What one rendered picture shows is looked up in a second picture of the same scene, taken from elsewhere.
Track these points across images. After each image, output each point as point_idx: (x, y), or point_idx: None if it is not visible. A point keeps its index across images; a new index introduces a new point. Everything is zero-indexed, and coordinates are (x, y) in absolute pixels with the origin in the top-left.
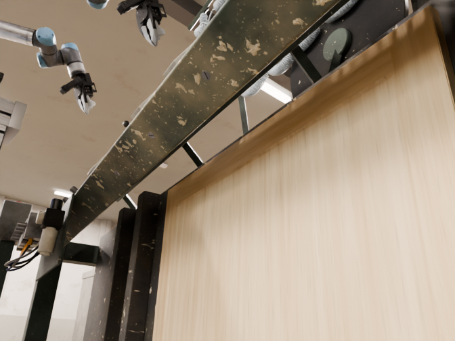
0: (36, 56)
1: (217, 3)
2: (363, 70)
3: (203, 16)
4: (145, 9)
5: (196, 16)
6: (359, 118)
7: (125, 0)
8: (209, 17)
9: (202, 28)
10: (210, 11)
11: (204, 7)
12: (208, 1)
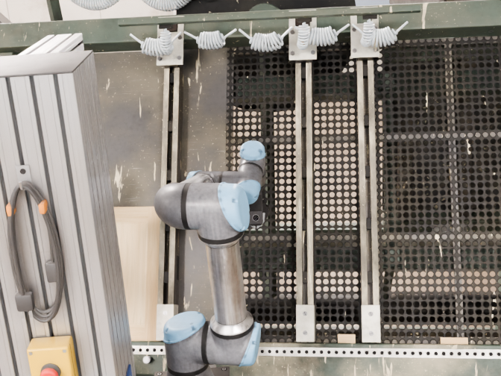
0: None
1: (208, 45)
2: None
3: (170, 39)
4: (263, 207)
5: (147, 24)
6: None
7: (262, 216)
8: (175, 39)
9: (164, 53)
10: (180, 33)
11: (170, 23)
12: (182, 22)
